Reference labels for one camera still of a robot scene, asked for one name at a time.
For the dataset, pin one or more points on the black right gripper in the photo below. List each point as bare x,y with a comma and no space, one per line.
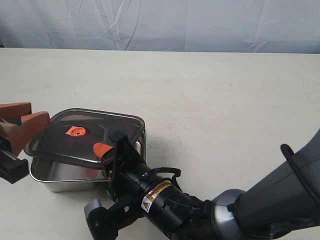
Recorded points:
128,176

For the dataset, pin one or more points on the steel two-compartment lunch box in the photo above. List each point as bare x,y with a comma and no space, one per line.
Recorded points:
75,180

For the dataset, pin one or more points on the dark transparent lunch box lid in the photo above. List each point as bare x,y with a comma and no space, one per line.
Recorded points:
71,134

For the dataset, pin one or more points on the black and grey right robot arm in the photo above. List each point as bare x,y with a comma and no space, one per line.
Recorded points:
286,200

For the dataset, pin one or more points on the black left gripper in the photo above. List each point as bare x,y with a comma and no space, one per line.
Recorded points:
15,137

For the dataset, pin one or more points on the blue-grey backdrop cloth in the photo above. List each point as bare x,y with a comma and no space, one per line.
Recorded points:
250,26

